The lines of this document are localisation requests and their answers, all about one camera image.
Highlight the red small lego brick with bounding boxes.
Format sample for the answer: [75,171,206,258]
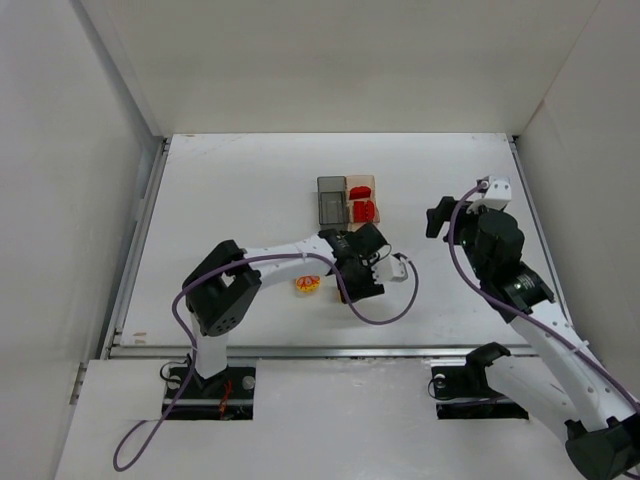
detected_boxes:
[352,199,377,224]

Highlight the yellow butterfly lego brick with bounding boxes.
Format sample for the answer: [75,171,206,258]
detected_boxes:
[295,275,321,294]

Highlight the red angled lego brick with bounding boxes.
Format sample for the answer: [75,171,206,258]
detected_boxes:
[349,185,373,201]

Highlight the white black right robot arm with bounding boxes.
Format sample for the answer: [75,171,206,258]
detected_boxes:
[426,196,639,479]

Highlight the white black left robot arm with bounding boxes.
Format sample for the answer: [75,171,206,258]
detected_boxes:
[182,223,388,397]

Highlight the orange transparent container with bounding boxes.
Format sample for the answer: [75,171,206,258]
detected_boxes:
[345,175,380,231]

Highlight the grey transparent container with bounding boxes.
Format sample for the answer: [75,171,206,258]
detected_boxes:
[317,176,349,231]

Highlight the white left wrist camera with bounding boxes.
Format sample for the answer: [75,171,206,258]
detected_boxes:
[372,254,409,284]

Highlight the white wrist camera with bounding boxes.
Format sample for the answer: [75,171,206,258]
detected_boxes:
[372,254,409,284]
[467,175,512,213]

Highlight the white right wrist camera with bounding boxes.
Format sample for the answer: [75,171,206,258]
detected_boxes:
[467,175,512,213]

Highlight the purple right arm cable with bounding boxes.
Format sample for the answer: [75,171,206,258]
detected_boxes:
[447,182,640,416]

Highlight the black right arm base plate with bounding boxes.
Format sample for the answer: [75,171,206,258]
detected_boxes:
[428,365,529,420]

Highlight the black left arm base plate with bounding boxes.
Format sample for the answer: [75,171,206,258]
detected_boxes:
[160,362,256,421]

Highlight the aluminium rail left side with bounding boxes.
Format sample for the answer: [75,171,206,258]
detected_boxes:
[94,137,172,359]

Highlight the aluminium rail front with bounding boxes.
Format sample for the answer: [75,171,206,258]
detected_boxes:
[107,344,541,360]

